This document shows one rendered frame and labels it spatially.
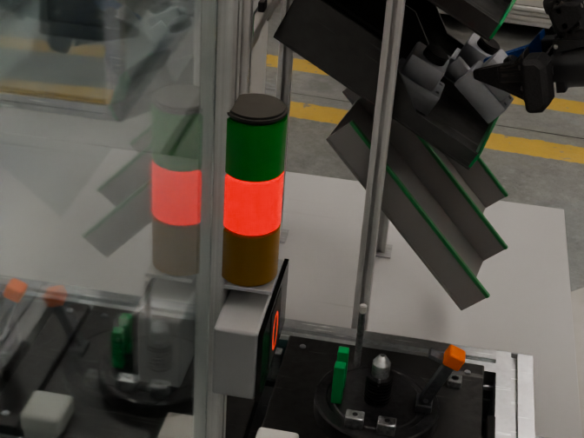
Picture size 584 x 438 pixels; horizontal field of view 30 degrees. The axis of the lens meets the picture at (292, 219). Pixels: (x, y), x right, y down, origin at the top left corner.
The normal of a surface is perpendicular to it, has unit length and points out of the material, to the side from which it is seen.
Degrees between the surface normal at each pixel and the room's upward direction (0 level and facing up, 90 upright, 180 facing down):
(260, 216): 90
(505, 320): 0
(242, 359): 90
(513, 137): 1
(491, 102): 87
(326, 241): 0
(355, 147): 90
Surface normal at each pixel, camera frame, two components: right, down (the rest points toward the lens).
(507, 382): 0.06, -0.86
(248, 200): -0.07, 0.50
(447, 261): -0.34, 0.46
